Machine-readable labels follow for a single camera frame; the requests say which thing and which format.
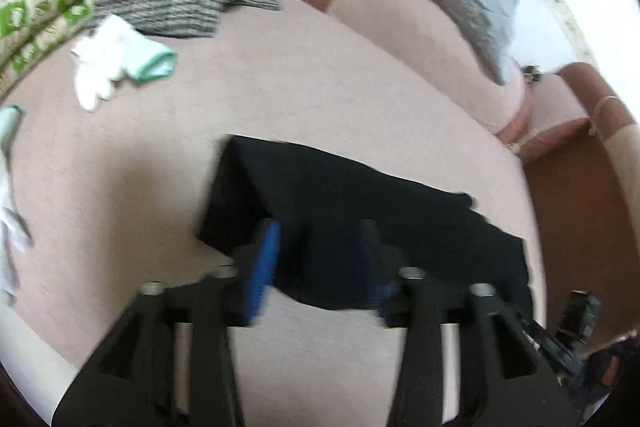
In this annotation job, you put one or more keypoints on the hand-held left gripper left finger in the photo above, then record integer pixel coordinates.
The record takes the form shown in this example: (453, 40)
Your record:
(262, 267)

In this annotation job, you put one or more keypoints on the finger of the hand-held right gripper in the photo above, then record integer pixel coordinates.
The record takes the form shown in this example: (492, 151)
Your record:
(550, 344)

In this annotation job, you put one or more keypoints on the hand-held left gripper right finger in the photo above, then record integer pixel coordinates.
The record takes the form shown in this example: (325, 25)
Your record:
(372, 267)

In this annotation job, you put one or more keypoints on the black pants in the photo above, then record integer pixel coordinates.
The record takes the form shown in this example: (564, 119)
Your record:
(325, 187)

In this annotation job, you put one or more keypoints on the beige cushion tassel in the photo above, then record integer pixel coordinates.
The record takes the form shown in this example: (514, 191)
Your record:
(515, 148)

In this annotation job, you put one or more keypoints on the small pink cream cushion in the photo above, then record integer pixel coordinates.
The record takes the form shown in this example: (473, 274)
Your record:
(555, 117)

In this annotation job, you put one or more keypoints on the pink quilted bolster cushion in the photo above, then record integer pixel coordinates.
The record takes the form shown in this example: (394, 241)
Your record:
(400, 17)

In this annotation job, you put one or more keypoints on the pink cream padded bed rail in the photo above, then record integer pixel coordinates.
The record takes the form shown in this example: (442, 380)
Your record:
(615, 122)

